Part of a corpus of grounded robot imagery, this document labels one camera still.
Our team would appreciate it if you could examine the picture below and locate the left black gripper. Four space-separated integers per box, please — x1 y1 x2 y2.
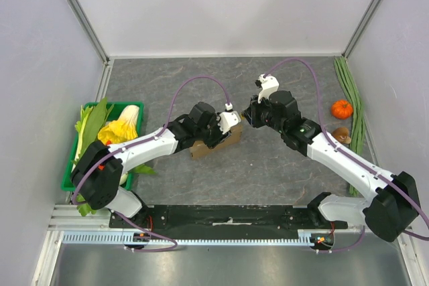
196 113 232 149

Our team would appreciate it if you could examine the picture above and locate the brown cardboard box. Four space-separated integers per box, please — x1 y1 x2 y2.
188 123 243 161

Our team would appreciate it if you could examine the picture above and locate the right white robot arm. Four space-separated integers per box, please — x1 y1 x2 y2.
242 90 420 242

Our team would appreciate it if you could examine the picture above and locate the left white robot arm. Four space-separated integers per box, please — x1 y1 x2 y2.
71 102 241 228

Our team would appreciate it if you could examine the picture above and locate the orange toy pumpkin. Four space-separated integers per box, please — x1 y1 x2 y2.
330 100 354 120

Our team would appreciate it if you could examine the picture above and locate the brown toy mushroom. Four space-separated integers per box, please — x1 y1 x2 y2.
331 127 351 145

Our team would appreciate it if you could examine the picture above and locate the green long beans bundle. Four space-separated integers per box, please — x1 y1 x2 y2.
333 56 367 197

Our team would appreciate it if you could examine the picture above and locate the yellow toy napa cabbage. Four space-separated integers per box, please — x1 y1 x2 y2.
97 104 140 145

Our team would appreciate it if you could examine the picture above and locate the green leafy vegetable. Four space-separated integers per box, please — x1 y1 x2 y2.
72 97 113 167

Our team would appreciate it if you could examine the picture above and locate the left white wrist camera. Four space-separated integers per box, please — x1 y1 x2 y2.
219 103 241 134

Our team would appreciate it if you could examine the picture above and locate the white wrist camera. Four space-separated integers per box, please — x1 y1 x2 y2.
219 103 241 134
255 74 279 104

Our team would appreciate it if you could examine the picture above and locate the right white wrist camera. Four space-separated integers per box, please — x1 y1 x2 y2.
255 74 279 104

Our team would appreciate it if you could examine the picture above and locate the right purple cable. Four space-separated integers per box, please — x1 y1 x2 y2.
263 57 429 253

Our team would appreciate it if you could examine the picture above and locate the purple cable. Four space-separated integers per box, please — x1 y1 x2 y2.
71 75 233 253
263 57 429 253

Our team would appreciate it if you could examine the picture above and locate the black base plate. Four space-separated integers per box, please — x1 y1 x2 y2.
131 205 348 240

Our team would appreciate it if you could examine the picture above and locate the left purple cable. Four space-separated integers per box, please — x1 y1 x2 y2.
71 75 233 253

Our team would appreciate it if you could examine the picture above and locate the grey slotted cable duct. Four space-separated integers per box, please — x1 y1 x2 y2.
62 228 319 246

